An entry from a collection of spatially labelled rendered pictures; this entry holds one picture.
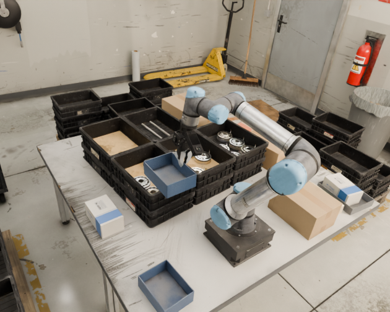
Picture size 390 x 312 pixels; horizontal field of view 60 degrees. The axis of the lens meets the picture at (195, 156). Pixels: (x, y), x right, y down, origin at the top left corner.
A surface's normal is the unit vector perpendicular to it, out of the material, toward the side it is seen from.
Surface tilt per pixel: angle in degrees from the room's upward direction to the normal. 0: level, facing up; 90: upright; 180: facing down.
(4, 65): 90
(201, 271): 0
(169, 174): 1
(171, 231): 0
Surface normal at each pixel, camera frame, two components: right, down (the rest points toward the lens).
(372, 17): -0.82, 0.26
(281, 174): -0.59, 0.32
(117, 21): 0.57, 0.49
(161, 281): 0.07, -0.83
